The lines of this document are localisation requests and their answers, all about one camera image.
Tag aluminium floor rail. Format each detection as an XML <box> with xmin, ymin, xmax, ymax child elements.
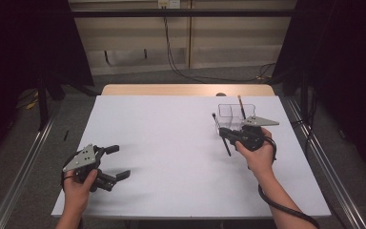
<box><xmin>286</xmin><ymin>97</ymin><xmax>366</xmax><ymax>229</ymax></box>
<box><xmin>0</xmin><ymin>104</ymin><xmax>62</xmax><ymax>229</ymax></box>

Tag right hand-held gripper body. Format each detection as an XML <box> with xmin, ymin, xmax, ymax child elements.
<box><xmin>230</xmin><ymin>114</ymin><xmax>281</xmax><ymax>153</ymax></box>

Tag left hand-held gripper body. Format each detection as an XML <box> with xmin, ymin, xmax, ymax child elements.
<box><xmin>62</xmin><ymin>143</ymin><xmax>119</xmax><ymax>193</ymax></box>

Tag white table board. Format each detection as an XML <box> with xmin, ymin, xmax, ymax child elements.
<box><xmin>51</xmin><ymin>94</ymin><xmax>332</xmax><ymax>221</ymax></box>

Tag black horizontal bar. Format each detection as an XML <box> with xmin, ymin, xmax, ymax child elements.
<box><xmin>71</xmin><ymin>8</ymin><xmax>297</xmax><ymax>19</ymax></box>

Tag clear acrylic organizer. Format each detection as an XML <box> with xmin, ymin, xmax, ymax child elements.
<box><xmin>214</xmin><ymin>103</ymin><xmax>257</xmax><ymax>136</ymax></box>

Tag wooden table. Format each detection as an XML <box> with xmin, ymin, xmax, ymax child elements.
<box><xmin>100</xmin><ymin>83</ymin><xmax>276</xmax><ymax>97</ymax></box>

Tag person's right hand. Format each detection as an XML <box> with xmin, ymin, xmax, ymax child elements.
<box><xmin>234</xmin><ymin>127</ymin><xmax>276</xmax><ymax>181</ymax></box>

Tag black metal stand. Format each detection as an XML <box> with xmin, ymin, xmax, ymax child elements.
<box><xmin>35</xmin><ymin>72</ymin><xmax>51</xmax><ymax>132</ymax></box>

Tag black wall cable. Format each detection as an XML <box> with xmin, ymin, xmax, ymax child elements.
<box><xmin>162</xmin><ymin>5</ymin><xmax>276</xmax><ymax>84</ymax></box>

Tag white wall outlet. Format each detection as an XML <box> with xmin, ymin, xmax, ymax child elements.
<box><xmin>157</xmin><ymin>0</ymin><xmax>182</xmax><ymax>10</ymax></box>

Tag black floor cable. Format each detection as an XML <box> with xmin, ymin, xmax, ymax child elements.
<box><xmin>290</xmin><ymin>91</ymin><xmax>319</xmax><ymax>142</ymax></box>

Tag black curtain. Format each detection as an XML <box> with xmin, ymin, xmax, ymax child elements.
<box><xmin>0</xmin><ymin>0</ymin><xmax>95</xmax><ymax>161</ymax></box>
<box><xmin>271</xmin><ymin>0</ymin><xmax>366</xmax><ymax>184</ymax></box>

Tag person's left hand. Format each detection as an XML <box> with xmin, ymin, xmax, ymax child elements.
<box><xmin>62</xmin><ymin>168</ymin><xmax>99</xmax><ymax>213</ymax></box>

